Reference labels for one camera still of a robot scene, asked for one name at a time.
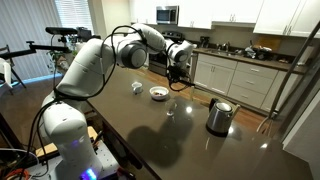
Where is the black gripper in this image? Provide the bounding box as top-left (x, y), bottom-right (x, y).
top-left (167, 66), bottom-right (184, 82)

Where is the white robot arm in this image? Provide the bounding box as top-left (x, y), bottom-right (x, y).
top-left (40, 23), bottom-right (193, 180)

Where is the white ceramic bowl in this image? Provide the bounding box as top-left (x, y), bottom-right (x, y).
top-left (149, 86), bottom-right (169, 100)

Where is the clear drinking glass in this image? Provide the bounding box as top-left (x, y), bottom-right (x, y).
top-left (165, 99), bottom-right (177, 116)

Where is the white ceramic mug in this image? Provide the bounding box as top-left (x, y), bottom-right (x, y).
top-left (131, 82), bottom-right (143, 94)

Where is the black coffee maker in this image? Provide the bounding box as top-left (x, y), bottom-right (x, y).
top-left (200, 36), bottom-right (210, 48)

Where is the stainless steel microwave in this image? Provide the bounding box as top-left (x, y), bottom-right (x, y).
top-left (156, 6), bottom-right (179, 25)

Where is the kitchen sink faucet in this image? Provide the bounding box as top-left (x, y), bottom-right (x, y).
top-left (216, 42), bottom-right (230, 52)

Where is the stainless steel electric kettle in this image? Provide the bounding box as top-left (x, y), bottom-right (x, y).
top-left (206, 98), bottom-right (240, 137)

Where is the cream wooden chair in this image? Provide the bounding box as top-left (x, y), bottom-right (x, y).
top-left (256, 117), bottom-right (274, 136)

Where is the stainless steel refrigerator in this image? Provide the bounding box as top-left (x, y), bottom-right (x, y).
top-left (267, 21), bottom-right (320, 141)

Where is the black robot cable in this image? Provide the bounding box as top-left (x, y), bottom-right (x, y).
top-left (19, 25), bottom-right (151, 180)

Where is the black camera tripod arm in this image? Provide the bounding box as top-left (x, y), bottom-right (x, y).
top-left (0, 27), bottom-right (92, 59)

